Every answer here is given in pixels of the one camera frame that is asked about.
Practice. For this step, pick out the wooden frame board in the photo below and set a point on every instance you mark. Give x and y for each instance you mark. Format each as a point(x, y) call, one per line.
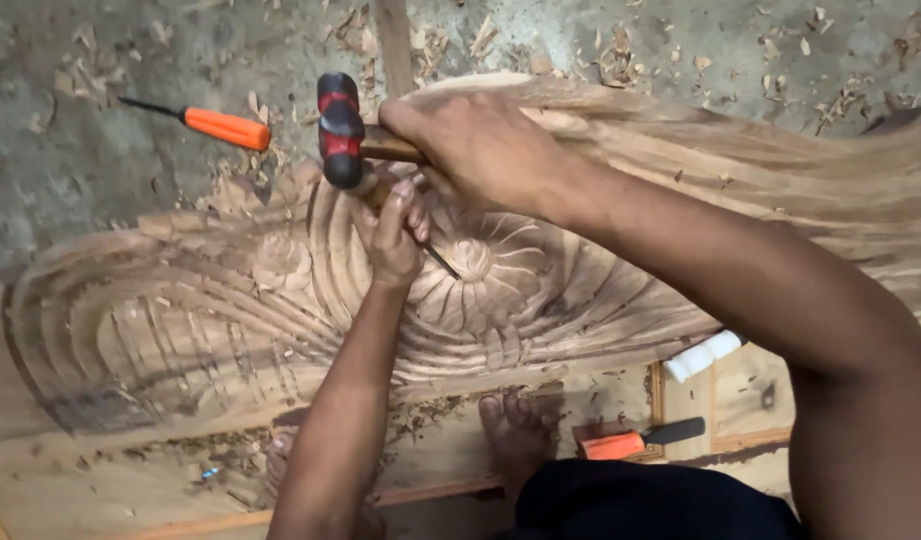
point(730, 427)

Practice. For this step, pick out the person's right foot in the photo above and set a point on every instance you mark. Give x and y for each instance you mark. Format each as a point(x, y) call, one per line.
point(516, 439)

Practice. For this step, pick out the person's foot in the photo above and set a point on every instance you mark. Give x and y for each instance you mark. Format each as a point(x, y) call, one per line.
point(516, 439)
point(282, 469)

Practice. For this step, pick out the carved wooden panel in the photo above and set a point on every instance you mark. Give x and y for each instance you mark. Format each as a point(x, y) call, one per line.
point(655, 247)

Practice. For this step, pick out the person's right fingers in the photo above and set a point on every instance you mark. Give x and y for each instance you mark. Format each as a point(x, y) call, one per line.
point(404, 116)

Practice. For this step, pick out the person's dark shorts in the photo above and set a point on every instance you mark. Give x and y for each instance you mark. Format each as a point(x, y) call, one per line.
point(655, 506)

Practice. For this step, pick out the narrow wooden strip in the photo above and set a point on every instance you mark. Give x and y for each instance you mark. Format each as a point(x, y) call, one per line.
point(395, 45)

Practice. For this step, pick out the person's left foot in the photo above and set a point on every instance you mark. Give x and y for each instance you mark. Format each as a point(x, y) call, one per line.
point(282, 469)

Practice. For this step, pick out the person's right hand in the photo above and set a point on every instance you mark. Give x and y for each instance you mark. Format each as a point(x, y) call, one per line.
point(483, 154)

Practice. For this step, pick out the person's left hand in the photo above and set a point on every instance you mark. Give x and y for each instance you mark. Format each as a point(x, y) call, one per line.
point(389, 244)

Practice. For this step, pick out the scattered wood shavings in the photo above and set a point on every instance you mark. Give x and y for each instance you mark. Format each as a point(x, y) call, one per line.
point(430, 45)

